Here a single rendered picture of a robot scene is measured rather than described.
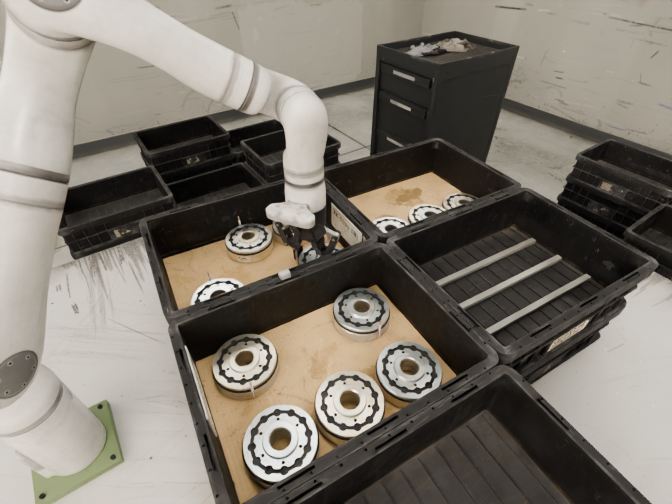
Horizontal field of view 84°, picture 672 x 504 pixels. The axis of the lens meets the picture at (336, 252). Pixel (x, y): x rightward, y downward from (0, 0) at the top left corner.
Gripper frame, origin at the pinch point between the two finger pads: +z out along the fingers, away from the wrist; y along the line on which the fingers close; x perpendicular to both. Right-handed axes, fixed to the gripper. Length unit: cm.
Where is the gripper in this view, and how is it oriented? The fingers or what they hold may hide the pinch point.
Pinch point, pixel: (309, 258)
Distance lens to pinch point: 79.2
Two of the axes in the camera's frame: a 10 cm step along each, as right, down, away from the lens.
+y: -9.2, -2.6, 2.9
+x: -3.9, 6.1, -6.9
